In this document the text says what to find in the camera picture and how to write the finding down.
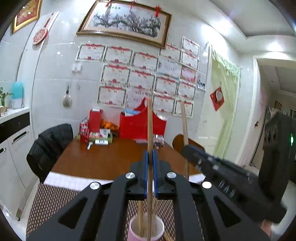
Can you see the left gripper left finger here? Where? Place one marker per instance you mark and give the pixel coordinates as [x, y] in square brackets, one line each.
[98, 212]

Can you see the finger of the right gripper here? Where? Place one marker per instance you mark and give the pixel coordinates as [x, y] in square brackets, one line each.
[195, 156]

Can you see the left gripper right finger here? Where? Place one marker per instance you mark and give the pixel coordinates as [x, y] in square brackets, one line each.
[199, 213]

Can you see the person's right hand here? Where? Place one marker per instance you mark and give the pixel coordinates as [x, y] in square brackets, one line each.
[266, 227]

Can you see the brown wooden chair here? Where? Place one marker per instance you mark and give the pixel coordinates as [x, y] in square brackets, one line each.
[178, 143]

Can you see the pink cylindrical cup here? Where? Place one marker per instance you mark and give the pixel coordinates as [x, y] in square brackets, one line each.
[158, 229]

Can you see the clear packaged items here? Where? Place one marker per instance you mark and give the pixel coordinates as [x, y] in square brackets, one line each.
[158, 141]

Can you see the brown polka dot placemat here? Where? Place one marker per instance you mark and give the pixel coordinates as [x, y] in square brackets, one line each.
[98, 212]

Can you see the red diamond door decoration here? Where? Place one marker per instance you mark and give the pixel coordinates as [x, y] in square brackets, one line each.
[217, 98]

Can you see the red gift bag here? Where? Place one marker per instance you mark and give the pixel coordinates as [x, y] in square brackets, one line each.
[134, 127]

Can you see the white small device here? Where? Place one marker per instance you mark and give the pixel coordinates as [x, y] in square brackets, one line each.
[101, 142]

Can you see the green tray with items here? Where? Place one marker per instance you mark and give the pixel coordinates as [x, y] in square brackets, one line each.
[92, 137]

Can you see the green door curtain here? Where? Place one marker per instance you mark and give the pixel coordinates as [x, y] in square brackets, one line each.
[225, 74]

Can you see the black jacket on chair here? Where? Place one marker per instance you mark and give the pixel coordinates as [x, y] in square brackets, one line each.
[47, 149]

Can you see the red cola can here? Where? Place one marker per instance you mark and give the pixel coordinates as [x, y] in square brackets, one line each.
[84, 133]

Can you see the white black sideboard cabinet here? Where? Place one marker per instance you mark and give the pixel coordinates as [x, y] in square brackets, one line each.
[17, 178]

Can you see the red tall box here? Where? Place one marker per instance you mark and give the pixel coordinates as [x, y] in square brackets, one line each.
[94, 120]

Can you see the hanging round brush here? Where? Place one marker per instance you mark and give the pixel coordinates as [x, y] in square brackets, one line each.
[67, 100]

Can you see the plum blossom framed painting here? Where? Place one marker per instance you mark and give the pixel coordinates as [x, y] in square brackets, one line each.
[128, 20]

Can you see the light blue humidifier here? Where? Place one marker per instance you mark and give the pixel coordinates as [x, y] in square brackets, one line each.
[17, 100]

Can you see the small green potted plant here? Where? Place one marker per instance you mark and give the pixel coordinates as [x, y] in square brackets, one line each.
[3, 108]

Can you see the gold framed red picture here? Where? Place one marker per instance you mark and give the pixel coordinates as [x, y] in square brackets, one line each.
[29, 13]

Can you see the round red wall ornament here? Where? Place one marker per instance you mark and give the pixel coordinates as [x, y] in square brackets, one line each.
[41, 34]

